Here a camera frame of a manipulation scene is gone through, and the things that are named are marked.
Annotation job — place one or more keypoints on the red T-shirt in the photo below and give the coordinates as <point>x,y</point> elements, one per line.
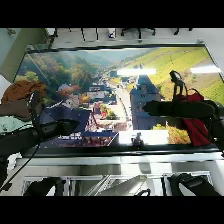
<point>196,130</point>

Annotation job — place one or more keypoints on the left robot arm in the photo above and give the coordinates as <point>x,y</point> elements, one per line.
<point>23,136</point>

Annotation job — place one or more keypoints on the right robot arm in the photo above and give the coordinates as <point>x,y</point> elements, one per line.
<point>180,109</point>

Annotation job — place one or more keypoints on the black office chair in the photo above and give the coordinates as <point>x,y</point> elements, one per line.
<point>182,30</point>
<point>139,31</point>

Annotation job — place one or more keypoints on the brown garment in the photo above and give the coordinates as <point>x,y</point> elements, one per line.
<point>15,109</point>

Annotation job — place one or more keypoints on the pale green garment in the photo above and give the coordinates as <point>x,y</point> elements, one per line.
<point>11,123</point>

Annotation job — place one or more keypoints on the silver frame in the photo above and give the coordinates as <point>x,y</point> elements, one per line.
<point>110,166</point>

